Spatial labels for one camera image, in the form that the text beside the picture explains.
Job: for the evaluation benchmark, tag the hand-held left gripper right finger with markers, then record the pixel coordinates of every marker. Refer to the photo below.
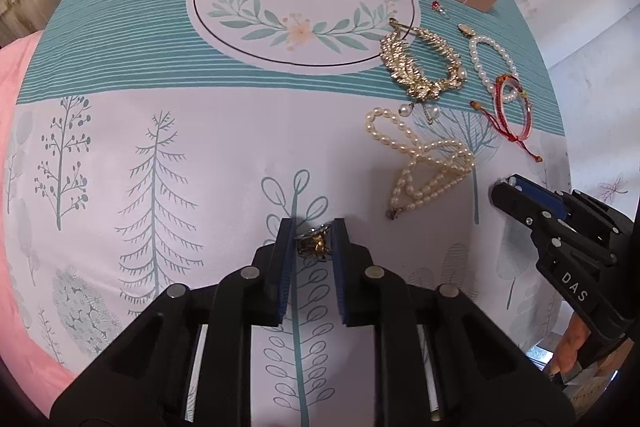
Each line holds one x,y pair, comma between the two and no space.
342,267

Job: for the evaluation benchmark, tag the printed tablecloth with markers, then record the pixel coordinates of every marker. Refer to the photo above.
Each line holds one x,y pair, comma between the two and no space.
200,132

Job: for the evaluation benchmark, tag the pink blanket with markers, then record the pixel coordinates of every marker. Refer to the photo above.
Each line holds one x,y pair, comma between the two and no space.
12,67

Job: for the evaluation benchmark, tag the white floral printed cloth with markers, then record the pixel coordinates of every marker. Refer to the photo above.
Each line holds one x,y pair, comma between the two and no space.
575,7

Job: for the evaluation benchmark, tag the small red earring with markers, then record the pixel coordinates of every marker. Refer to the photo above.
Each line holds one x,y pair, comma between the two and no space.
439,7

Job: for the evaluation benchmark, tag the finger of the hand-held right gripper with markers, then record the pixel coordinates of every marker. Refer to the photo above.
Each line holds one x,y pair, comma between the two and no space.
517,204
542,199

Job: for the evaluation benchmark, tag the small gold brooch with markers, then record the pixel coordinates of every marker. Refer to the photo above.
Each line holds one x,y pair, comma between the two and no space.
314,243

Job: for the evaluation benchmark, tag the person's right hand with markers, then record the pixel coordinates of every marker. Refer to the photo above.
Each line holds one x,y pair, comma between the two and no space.
567,347

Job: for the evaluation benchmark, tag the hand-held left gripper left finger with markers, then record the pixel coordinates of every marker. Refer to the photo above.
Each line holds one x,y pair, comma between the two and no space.
284,267

